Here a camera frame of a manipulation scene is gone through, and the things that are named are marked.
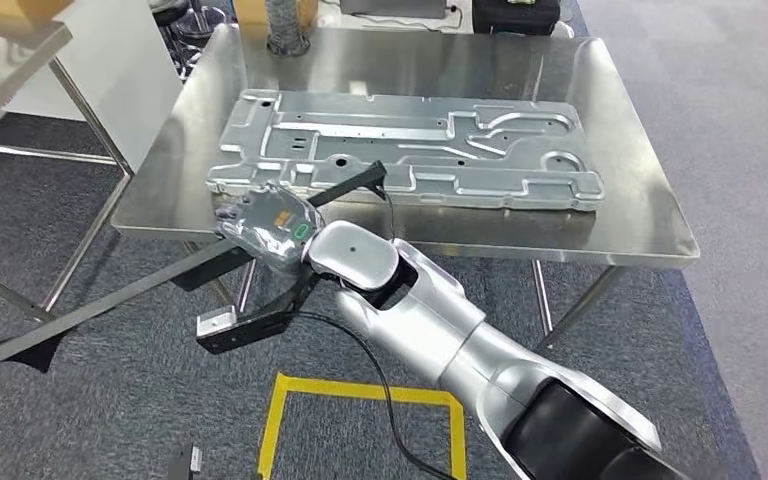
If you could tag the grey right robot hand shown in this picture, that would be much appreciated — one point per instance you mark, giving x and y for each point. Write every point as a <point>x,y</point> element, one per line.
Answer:
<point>271,228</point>

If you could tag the long black plastic part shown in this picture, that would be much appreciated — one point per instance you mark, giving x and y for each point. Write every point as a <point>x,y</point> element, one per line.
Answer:
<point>126,297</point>

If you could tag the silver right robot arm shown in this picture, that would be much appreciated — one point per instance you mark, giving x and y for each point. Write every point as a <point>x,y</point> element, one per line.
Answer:
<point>437,331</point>

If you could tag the stainless steel workbench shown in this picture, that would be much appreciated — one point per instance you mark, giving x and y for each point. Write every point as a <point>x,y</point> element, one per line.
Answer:
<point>622,199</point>

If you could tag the stamped sheet metal panel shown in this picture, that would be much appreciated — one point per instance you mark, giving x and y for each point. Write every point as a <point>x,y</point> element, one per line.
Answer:
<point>424,159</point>

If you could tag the yellow floor tape square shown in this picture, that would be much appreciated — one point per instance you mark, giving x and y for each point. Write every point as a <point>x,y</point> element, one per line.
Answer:
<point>357,389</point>

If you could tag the white board panel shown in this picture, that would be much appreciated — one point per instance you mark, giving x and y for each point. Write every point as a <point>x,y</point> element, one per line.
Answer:
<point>126,86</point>

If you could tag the black stool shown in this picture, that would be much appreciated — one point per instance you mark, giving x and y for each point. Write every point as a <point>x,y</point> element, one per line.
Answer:
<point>185,20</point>

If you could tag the grey laptop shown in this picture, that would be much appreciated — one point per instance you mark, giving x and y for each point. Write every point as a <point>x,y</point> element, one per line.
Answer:
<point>390,6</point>

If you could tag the black carry case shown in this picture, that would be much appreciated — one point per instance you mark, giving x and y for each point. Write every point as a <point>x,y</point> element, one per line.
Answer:
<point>516,20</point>

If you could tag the flat cardboard box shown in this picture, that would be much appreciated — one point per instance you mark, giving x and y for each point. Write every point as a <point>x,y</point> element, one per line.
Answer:
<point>20,8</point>

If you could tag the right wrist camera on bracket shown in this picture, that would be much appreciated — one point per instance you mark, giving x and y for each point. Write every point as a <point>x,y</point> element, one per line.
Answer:
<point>215,321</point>

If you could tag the steel frame table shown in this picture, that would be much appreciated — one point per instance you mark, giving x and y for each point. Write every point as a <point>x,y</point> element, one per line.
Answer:
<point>0,66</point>

